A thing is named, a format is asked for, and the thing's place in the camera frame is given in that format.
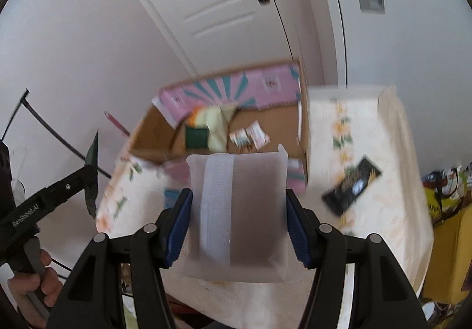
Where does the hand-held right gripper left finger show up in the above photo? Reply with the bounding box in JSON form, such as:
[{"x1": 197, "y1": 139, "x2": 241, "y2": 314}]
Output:
[{"x1": 46, "y1": 188, "x2": 194, "y2": 329}]

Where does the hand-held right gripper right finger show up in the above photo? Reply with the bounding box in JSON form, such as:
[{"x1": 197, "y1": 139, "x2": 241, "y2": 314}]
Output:
[{"x1": 285, "y1": 189, "x2": 430, "y2": 329}]

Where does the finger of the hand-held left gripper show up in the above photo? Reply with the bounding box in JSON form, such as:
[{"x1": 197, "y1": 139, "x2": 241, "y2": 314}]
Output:
[{"x1": 37, "y1": 166, "x2": 99, "y2": 205}]

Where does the dark green snack packet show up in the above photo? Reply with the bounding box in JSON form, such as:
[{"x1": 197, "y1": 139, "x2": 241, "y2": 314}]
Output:
[
  {"x1": 184, "y1": 126, "x2": 209, "y2": 149},
  {"x1": 85, "y1": 131, "x2": 100, "y2": 219}
]

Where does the waffle snack packet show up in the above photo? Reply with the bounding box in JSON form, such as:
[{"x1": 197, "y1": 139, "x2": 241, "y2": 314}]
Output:
[{"x1": 183, "y1": 144, "x2": 293, "y2": 284}]

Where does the small blue white packet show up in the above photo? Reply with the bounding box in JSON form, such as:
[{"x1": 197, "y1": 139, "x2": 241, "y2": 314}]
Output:
[
  {"x1": 229, "y1": 129, "x2": 252, "y2": 147},
  {"x1": 246, "y1": 122, "x2": 270, "y2": 149}
]

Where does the orange and cream snack packet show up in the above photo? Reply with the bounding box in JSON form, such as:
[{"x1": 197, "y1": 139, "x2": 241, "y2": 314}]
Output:
[{"x1": 190, "y1": 103, "x2": 237, "y2": 151}]

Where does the cardboard box with pink lining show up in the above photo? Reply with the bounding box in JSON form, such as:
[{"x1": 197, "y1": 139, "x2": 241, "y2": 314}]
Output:
[{"x1": 124, "y1": 60, "x2": 311, "y2": 194}]

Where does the person's left hand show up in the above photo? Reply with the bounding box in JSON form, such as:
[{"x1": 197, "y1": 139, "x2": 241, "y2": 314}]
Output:
[{"x1": 7, "y1": 248, "x2": 65, "y2": 329}]

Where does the small black snack packet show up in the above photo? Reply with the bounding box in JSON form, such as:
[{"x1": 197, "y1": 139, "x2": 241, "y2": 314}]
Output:
[{"x1": 322, "y1": 155, "x2": 384, "y2": 218}]

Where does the black curved clothes rack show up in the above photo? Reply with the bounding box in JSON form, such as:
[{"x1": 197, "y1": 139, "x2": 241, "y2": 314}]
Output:
[{"x1": 0, "y1": 89, "x2": 112, "y2": 180}]

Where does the pink plastic tool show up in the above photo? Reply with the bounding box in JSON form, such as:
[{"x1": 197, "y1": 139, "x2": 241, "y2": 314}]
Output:
[{"x1": 104, "y1": 110, "x2": 131, "y2": 138}]

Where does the floral tablecloth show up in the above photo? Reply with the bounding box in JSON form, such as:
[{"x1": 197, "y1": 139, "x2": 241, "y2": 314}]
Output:
[{"x1": 95, "y1": 84, "x2": 436, "y2": 329}]

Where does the pile of colourful bags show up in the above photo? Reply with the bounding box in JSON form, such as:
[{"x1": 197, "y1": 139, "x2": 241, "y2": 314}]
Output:
[{"x1": 422, "y1": 162, "x2": 472, "y2": 223}]

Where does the yellow cardboard box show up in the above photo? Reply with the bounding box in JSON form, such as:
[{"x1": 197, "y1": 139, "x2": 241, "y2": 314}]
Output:
[{"x1": 420, "y1": 204, "x2": 472, "y2": 306}]

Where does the white wardrobe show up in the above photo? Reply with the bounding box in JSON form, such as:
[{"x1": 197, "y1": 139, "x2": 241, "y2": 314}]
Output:
[{"x1": 313, "y1": 0, "x2": 472, "y2": 177}]

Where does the white panelled door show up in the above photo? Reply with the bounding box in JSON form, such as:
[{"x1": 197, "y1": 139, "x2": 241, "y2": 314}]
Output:
[{"x1": 103, "y1": 0, "x2": 322, "y2": 83}]

